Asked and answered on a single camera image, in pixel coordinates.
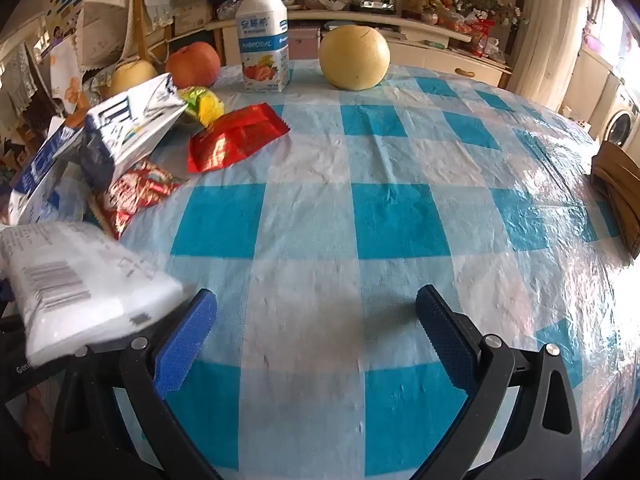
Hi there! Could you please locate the shiny red wrapper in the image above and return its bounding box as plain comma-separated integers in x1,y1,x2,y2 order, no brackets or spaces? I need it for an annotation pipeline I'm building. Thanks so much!
187,102,291,174

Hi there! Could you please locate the red apple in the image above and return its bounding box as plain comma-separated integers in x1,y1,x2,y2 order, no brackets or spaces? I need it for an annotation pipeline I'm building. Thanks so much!
165,43,221,88

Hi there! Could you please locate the yellow snack packet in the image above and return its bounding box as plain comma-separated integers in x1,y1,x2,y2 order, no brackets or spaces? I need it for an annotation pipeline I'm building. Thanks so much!
179,86,227,126

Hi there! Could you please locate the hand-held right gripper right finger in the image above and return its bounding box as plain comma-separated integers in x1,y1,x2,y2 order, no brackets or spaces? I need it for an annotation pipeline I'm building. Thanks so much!
415,284,583,480

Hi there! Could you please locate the large yellow pear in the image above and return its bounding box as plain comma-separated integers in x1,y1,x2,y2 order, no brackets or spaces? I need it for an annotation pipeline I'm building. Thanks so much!
318,25,391,92

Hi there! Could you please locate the pink case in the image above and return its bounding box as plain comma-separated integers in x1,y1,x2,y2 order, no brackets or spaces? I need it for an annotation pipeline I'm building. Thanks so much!
287,27,321,61

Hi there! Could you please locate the artificial flower arrangement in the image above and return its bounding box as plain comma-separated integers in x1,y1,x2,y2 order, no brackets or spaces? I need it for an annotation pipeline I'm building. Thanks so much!
440,0,531,28

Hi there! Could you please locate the small yellow pear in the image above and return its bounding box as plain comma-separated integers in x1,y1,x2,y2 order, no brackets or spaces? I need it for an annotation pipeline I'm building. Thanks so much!
110,60,159,98

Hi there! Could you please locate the blue white checked tablecloth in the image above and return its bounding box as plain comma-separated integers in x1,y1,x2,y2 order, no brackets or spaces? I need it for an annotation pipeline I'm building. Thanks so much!
30,57,638,480

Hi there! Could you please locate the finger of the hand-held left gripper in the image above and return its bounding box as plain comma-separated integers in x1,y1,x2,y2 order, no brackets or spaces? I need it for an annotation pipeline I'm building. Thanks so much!
0,315,76,406

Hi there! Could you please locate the washing machine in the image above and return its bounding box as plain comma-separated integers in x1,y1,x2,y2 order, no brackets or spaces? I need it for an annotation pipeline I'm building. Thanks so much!
595,72,640,148

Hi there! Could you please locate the white cloth with orange print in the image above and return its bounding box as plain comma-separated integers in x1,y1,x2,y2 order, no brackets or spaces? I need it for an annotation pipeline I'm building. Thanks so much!
50,40,83,106

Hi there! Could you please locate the white yogurt drink bottle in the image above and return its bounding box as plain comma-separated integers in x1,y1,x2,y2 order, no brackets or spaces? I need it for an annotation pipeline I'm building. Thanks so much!
235,0,292,94

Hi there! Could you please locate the cardboard box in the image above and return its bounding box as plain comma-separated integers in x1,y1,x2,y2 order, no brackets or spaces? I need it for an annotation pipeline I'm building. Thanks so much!
172,0,216,36

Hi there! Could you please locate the grey lace hanging cloth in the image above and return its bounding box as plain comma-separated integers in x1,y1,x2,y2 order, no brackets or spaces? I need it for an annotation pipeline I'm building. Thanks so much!
5,45,41,116

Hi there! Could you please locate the white curtain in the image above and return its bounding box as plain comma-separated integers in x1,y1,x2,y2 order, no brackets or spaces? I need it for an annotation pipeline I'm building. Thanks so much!
510,0,591,106

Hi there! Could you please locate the brown chair back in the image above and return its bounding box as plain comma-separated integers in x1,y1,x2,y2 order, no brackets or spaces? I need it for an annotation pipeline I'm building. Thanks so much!
590,140,640,261

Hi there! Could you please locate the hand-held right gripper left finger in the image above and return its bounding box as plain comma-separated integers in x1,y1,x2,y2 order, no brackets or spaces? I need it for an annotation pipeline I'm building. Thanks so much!
50,289,224,480

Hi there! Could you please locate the red snack packet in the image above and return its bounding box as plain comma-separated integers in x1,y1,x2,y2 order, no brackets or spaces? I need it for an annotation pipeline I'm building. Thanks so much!
95,157,187,240

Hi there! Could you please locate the silver white snack packet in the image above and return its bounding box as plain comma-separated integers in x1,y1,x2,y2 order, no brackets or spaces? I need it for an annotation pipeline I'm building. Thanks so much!
82,74,188,196

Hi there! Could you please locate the blue white milk carton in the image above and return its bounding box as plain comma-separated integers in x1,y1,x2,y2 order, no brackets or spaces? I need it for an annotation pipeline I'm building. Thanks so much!
9,120,88,226

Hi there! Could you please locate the red gift bag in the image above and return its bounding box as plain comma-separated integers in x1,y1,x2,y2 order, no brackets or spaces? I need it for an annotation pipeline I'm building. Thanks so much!
467,17,496,56

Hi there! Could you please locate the cream television cabinet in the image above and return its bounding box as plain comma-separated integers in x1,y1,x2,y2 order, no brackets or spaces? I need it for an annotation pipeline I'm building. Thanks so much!
205,7,513,88

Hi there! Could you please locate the white plastic pack with barcode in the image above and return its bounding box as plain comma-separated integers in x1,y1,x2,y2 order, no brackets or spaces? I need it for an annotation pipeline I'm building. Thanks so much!
0,222,185,367

